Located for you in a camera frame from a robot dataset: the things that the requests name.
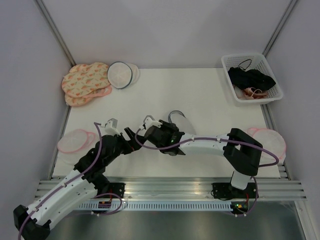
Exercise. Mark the black bra from bag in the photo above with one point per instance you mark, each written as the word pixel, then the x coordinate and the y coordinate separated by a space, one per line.
pixel 258 80

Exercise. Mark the aluminium rail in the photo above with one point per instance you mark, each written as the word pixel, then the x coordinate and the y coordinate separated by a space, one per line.
pixel 199 189

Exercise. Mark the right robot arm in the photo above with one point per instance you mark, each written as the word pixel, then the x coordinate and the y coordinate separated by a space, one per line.
pixel 241 150

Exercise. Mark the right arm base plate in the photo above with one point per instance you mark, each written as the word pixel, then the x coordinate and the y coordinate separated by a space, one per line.
pixel 225 191

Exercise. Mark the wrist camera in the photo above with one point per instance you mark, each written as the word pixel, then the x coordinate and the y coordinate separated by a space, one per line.
pixel 110 127
pixel 149 122

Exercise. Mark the white slotted cable duct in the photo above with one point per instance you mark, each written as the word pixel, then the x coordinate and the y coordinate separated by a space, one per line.
pixel 94 205

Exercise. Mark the pink-trim mesh bag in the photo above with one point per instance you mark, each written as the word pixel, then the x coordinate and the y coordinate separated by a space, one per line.
pixel 271 141
pixel 74 144

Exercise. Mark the floral laundry bag top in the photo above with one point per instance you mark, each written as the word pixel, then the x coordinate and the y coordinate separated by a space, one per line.
pixel 84 79

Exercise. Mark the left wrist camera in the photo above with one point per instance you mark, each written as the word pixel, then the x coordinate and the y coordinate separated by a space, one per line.
pixel 110 127

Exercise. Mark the floral laundry bag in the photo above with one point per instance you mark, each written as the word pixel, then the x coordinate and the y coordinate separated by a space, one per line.
pixel 76 102
pixel 84 79

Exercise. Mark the pink bra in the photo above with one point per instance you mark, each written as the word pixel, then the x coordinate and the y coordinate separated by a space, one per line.
pixel 252 93

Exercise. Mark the floral laundry bag bottom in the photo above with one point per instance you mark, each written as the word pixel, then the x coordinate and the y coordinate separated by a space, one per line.
pixel 76 102

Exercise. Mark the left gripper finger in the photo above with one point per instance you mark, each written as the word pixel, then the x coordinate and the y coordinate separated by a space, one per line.
pixel 134 145
pixel 130 134

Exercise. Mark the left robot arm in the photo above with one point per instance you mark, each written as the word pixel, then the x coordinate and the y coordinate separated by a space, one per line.
pixel 85 181

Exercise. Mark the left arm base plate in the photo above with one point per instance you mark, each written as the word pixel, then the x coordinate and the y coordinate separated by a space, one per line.
pixel 117 188

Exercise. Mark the white mesh bag behind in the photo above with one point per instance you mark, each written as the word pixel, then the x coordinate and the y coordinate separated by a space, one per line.
pixel 135 73

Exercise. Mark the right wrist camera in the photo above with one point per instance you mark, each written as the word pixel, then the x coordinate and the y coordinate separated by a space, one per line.
pixel 149 122

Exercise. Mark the blue-zip mesh laundry bag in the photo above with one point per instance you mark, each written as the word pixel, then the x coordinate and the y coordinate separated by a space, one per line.
pixel 178 118

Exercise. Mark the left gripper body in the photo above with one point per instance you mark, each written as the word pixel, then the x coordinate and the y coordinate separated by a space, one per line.
pixel 122 146

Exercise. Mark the pink-trim mesh bag left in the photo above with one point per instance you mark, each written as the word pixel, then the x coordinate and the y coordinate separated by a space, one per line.
pixel 74 144

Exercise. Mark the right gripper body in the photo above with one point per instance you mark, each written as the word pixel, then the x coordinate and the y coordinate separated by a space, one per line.
pixel 168 128

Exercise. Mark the pink-trim mesh bag right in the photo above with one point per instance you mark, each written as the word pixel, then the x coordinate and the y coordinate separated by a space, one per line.
pixel 271 141

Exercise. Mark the white plastic basket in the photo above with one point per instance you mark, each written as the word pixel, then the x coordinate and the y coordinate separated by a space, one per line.
pixel 260 63

